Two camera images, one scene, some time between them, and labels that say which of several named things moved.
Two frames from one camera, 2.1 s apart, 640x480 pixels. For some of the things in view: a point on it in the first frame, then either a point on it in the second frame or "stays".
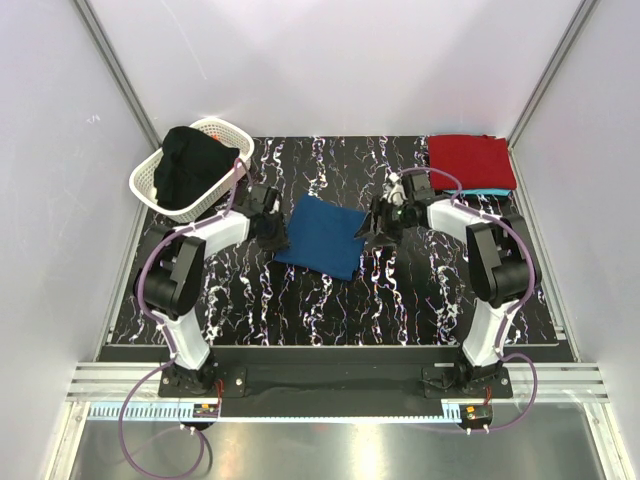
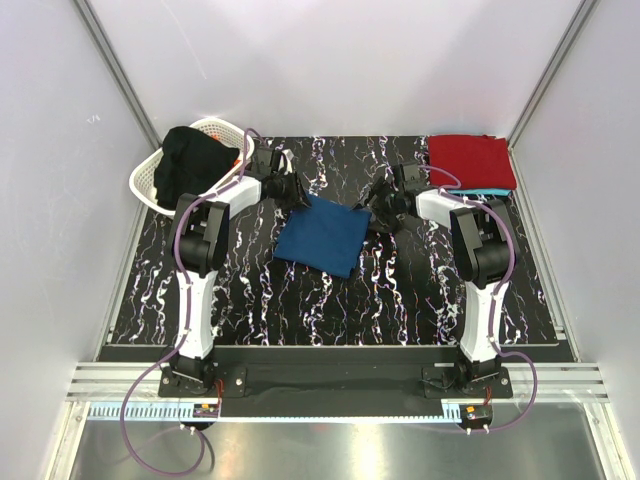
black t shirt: [190, 160] stays
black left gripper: [281, 240] to [298, 195]
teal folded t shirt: [480, 191] stays
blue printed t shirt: [322, 238] stays
